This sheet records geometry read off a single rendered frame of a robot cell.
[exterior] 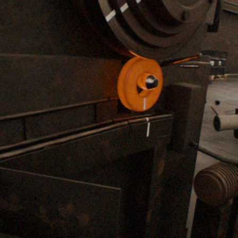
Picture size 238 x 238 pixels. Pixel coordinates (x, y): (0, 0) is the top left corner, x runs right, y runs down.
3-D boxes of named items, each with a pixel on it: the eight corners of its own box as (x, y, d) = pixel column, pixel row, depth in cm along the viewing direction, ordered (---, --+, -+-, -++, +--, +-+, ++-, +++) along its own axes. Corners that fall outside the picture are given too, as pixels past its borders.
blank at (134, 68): (117, 58, 77) (125, 59, 74) (155, 54, 87) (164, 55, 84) (116, 113, 81) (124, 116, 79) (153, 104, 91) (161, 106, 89)
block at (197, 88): (158, 146, 106) (166, 82, 100) (171, 143, 112) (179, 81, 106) (182, 156, 99) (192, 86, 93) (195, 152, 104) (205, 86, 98)
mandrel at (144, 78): (108, 82, 90) (109, 68, 89) (118, 82, 93) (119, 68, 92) (149, 91, 78) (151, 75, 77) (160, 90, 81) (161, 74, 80)
